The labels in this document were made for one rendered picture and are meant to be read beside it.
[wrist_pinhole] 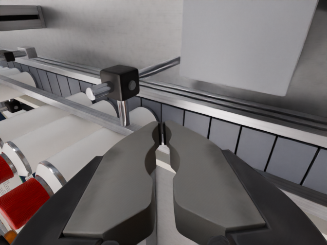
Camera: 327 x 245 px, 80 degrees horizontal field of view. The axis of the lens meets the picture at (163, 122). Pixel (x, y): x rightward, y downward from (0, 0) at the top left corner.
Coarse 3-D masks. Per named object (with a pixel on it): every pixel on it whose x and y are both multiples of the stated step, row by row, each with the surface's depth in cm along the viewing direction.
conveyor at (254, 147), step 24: (48, 72) 43; (192, 120) 27; (216, 120) 25; (216, 144) 27; (240, 144) 24; (264, 144) 23; (288, 144) 21; (312, 144) 20; (264, 168) 24; (288, 168) 22; (312, 168) 21
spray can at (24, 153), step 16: (112, 112) 34; (48, 128) 27; (64, 128) 28; (80, 128) 29; (96, 128) 32; (16, 144) 24; (32, 144) 25; (48, 144) 26; (64, 144) 28; (0, 160) 23; (16, 160) 23; (32, 160) 24; (0, 176) 23
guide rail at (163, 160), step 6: (24, 96) 50; (24, 102) 49; (30, 102) 47; (36, 102) 47; (42, 102) 47; (156, 150) 31; (156, 156) 30; (162, 156) 30; (168, 156) 30; (156, 162) 30; (162, 162) 29; (168, 162) 29; (168, 168) 29; (312, 216) 21; (318, 222) 21; (324, 222) 21; (318, 228) 20; (324, 228) 20; (324, 234) 20
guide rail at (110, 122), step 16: (0, 80) 38; (16, 80) 37; (32, 96) 33; (48, 96) 31; (80, 112) 27; (96, 112) 26; (112, 128) 24; (128, 128) 22; (272, 176) 16; (288, 192) 15; (304, 192) 15; (320, 192) 15; (304, 208) 15; (320, 208) 14
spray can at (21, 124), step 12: (72, 96) 36; (84, 96) 37; (36, 108) 32; (48, 108) 32; (12, 120) 29; (24, 120) 29; (36, 120) 30; (48, 120) 31; (0, 132) 27; (12, 132) 28; (24, 132) 29; (0, 144) 27
